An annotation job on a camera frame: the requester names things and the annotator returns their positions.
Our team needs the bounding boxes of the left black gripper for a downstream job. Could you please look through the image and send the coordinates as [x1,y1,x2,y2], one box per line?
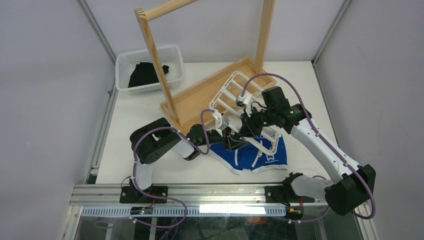
[196,120,249,151]

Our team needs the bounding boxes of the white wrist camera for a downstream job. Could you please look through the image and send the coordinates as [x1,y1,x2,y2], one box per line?
[235,92,253,107]
[212,110,229,132]

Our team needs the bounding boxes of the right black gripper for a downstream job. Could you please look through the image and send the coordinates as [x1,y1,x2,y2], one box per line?
[237,106,276,139]

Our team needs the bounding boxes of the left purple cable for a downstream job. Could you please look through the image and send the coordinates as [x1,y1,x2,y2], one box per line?
[131,109,216,240]

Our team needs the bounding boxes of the blue boxer underwear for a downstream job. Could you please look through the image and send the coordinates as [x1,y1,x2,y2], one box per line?
[209,137,288,175]

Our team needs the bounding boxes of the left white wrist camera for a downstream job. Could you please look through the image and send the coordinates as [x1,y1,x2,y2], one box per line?
[212,110,229,132]

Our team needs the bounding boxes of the white plastic clip hanger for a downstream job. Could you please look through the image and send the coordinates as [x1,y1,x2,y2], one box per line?
[209,71,281,155]

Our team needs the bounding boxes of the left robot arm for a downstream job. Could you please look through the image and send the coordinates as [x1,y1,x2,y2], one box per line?
[119,117,249,204]

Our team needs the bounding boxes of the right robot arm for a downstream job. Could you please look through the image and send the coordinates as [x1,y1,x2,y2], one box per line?
[238,86,376,220]

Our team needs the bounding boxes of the purple cable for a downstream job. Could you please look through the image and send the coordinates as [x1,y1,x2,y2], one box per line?
[131,109,216,240]
[240,72,377,223]

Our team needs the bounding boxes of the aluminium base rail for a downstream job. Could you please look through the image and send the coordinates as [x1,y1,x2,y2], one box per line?
[70,183,328,221]

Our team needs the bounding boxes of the black garment in basket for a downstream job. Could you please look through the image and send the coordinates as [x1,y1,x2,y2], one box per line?
[128,62,159,88]

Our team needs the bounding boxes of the white perforated plastic basket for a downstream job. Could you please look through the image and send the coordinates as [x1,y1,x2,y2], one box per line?
[115,45,185,95]

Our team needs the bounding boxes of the wooden hanger stand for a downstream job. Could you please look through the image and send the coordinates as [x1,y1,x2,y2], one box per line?
[134,0,275,133]

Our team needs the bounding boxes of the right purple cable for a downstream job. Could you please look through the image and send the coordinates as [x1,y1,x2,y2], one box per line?
[240,72,377,223]

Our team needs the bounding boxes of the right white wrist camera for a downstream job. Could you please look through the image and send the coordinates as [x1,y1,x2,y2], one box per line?
[235,92,253,107]

